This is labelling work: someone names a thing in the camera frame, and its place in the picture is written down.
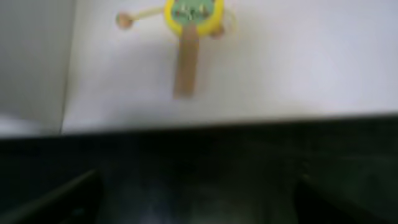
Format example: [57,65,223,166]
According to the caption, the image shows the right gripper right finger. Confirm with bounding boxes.
[293,175,398,224]

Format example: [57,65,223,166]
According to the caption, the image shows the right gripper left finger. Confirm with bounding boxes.
[0,169,104,224]

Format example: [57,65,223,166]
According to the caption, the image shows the yellow rattle drum toy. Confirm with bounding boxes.
[115,0,238,101]

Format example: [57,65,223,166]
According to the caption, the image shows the white shelf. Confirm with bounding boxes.
[0,0,398,139]

